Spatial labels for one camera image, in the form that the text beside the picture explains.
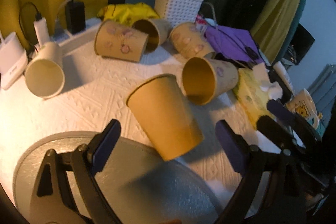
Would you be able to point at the white plastic basket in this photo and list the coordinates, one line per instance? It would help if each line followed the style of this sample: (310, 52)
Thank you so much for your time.
(178, 11)

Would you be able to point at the white lace tablecloth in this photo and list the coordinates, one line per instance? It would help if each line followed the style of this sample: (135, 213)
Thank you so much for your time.
(94, 93)

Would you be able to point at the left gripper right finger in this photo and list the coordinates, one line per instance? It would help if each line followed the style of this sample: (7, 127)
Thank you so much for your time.
(251, 162)

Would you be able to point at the round grey mat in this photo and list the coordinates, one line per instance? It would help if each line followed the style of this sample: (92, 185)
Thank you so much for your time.
(139, 186)

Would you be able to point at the white phone charger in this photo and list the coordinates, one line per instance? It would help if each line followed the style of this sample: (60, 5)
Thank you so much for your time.
(41, 31)

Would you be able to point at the purple cloth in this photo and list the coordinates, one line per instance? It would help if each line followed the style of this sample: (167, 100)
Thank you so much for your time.
(235, 44)

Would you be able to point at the printed brown cup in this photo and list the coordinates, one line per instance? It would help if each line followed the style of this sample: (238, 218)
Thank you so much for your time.
(189, 41)
(117, 41)
(205, 79)

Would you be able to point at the plain brown paper cup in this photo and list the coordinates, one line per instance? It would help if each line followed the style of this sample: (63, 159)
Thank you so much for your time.
(164, 114)

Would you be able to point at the black power adapter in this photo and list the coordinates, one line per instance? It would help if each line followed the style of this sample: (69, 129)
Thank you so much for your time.
(75, 16)

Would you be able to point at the printed brown cup right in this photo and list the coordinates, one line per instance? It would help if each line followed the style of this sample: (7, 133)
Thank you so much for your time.
(189, 41)

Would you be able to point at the yellow tissue box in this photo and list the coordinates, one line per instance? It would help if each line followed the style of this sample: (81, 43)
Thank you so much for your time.
(254, 90)

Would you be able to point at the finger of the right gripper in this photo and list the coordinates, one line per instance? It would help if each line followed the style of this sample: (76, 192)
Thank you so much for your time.
(301, 127)
(275, 131)

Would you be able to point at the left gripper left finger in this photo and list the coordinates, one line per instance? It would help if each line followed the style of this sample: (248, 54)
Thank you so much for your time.
(52, 200)

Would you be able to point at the printed brown cup left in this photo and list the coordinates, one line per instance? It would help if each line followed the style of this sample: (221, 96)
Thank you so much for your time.
(117, 41)

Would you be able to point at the printed brown cup front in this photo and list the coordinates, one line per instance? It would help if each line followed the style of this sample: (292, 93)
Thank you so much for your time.
(205, 79)

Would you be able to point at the white power strip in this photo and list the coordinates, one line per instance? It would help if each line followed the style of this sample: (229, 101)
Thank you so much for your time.
(69, 42)

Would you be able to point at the winnie pooh mug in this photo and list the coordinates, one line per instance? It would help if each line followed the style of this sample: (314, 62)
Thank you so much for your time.
(303, 104)

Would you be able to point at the white paper cup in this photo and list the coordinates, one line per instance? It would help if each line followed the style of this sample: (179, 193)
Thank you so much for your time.
(44, 75)

